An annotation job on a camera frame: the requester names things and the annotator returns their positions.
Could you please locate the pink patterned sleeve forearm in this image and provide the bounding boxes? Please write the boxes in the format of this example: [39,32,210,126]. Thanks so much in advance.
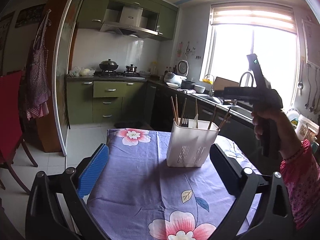
[280,139,319,230]

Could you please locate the green kitchen base cabinets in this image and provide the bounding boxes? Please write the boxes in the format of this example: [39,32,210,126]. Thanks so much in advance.
[66,76,253,140]

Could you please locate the person's right hand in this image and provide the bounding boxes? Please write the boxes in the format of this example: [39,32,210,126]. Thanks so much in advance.
[251,108,301,160]

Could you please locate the hanging metal ladle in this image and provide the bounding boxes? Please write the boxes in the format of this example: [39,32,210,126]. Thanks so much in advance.
[297,60,304,91]

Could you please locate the light brown wooden chopstick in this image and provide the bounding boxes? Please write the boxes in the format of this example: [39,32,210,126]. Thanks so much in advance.
[219,115,232,130]
[208,105,217,130]
[218,109,231,130]

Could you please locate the window with roller blind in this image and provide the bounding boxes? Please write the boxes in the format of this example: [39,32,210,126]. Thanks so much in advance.
[200,2,300,107]

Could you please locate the white slotted utensil holder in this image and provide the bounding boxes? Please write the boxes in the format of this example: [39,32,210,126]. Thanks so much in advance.
[167,119,220,167]

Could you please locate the purple floral tablecloth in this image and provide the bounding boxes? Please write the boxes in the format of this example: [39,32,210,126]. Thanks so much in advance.
[86,128,263,240]

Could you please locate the red wooden chair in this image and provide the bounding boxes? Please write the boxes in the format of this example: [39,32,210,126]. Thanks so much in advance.
[0,70,38,194]

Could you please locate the black plastic fork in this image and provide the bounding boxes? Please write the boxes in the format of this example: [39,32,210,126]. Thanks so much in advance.
[181,115,189,127]

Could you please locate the brown ridged wooden chopstick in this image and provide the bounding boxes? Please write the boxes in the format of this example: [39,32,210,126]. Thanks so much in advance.
[175,94,179,126]

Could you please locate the white rice cooker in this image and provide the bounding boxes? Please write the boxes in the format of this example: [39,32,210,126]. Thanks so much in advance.
[163,60,189,85]

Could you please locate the checked apron hanging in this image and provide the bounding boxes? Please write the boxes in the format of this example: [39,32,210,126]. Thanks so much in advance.
[25,9,51,119]

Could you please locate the small black pot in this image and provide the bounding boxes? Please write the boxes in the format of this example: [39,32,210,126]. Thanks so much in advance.
[125,64,137,73]

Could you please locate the white plastic bag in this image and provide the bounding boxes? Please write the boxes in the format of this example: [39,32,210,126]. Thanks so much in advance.
[69,67,95,77]

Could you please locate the gas stove top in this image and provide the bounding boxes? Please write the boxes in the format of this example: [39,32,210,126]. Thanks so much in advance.
[94,71,142,78]

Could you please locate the black cooking pot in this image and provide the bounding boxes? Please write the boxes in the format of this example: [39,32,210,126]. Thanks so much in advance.
[99,59,118,72]

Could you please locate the steel range hood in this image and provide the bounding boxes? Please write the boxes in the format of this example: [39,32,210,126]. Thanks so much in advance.
[100,5,158,39]

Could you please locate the green upper wall cabinets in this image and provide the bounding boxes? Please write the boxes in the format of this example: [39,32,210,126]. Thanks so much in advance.
[77,0,178,41]

